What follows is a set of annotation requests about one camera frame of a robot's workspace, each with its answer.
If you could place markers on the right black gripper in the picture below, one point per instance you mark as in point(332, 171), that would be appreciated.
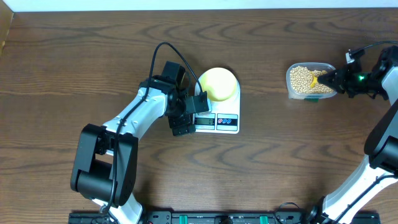
point(339, 77)

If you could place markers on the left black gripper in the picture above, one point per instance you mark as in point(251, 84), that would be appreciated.
point(176, 124)

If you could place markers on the yellow measuring scoop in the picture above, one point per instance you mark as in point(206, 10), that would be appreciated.
point(315, 74)

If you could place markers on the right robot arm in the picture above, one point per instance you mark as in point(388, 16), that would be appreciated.
point(378, 169)

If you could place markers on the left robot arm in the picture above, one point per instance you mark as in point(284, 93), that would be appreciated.
point(105, 164)

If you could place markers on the pale yellow bowl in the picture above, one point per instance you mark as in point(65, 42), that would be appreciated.
point(219, 83)

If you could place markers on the clear plastic container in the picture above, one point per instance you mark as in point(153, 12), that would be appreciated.
point(303, 96)

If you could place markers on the soybeans pile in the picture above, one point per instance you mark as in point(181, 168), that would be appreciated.
point(301, 79)

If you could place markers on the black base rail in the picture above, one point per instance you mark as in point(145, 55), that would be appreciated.
point(167, 217)

